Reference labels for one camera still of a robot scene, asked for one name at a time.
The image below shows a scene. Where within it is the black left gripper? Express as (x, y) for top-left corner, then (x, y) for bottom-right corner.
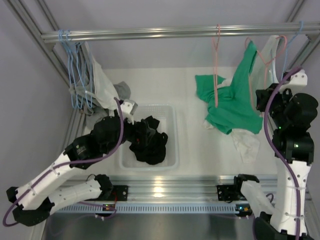
(103, 108), (156, 155)

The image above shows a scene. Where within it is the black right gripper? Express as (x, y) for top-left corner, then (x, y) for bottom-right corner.
(255, 83), (294, 129)

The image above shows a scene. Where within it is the black tank top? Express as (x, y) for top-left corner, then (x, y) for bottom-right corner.
(129, 115), (169, 166)

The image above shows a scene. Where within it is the green tank top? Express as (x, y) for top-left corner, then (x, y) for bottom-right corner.
(195, 41), (263, 135)

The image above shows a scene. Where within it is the pink hanger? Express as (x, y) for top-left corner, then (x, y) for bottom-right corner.
(248, 35), (288, 111)
(211, 24), (221, 108)

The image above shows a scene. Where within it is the blue hanger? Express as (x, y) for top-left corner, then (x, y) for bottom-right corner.
(281, 20), (305, 81)
(68, 31), (94, 110)
(63, 30), (84, 110)
(58, 29), (78, 109)

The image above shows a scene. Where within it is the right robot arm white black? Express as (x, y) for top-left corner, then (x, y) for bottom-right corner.
(232, 83), (318, 240)

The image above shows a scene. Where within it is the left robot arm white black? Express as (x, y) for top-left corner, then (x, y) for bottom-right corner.
(6, 116), (158, 227)

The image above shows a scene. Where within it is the grey tank top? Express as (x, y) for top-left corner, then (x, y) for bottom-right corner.
(69, 41), (133, 121)

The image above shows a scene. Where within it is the white plastic laundry basket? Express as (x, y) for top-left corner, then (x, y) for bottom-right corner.
(118, 104), (179, 172)

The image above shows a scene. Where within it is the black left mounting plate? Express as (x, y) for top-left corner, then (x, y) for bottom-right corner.
(109, 185), (129, 202)

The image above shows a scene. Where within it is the black mounting plate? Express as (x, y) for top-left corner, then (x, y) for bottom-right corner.
(216, 184), (246, 203)
(109, 185), (129, 202)

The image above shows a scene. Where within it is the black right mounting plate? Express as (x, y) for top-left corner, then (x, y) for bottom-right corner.
(216, 184), (246, 203)

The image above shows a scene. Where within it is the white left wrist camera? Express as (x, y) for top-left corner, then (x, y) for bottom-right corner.
(120, 99), (138, 125)

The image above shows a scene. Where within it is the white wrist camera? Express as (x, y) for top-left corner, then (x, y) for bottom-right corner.
(120, 99), (138, 125)
(286, 69), (308, 89)

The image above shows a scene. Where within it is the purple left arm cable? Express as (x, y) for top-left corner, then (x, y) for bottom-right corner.
(2, 96), (126, 228)

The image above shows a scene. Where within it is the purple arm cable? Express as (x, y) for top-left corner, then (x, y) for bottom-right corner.
(2, 96), (126, 228)
(252, 67), (305, 240)

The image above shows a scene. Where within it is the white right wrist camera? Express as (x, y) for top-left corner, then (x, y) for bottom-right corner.
(286, 69), (308, 89)

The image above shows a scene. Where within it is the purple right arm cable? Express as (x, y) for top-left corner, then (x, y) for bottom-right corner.
(252, 67), (305, 240)

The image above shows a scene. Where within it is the aluminium hanging rail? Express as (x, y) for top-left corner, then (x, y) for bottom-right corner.
(41, 22), (320, 44)

